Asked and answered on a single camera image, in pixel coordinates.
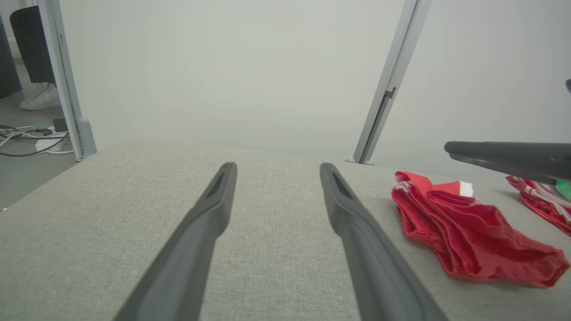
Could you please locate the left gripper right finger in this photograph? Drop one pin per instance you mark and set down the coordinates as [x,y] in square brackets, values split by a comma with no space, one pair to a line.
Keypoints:
[379,276]

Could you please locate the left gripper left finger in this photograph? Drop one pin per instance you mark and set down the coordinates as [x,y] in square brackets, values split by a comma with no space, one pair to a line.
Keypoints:
[187,258]

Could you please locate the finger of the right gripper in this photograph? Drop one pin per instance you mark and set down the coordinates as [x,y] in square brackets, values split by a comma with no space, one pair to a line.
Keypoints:
[526,154]
[522,171]

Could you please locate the red Bulls basketball jersey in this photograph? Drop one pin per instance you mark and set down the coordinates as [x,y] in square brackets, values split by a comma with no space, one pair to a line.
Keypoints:
[539,205]

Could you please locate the red shorts with logo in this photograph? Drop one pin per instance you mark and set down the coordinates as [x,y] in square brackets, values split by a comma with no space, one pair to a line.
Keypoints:
[468,232]

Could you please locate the white power strip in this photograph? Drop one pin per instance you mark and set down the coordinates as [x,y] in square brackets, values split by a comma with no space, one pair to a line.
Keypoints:
[49,142]

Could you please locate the black power adapter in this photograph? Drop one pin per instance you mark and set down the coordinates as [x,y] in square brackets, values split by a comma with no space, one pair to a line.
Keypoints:
[60,125]

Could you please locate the white sneaker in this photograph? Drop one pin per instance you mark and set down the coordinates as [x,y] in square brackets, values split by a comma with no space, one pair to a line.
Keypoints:
[42,99]

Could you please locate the person leg dark trousers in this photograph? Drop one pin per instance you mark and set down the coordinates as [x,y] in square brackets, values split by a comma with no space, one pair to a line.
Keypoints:
[8,62]
[33,44]

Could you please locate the grey partition post with slot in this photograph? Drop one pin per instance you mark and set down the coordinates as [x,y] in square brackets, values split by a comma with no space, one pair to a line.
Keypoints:
[392,76]

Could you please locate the plain grey partition post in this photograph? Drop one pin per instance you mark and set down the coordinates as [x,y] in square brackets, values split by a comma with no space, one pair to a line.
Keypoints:
[60,67]

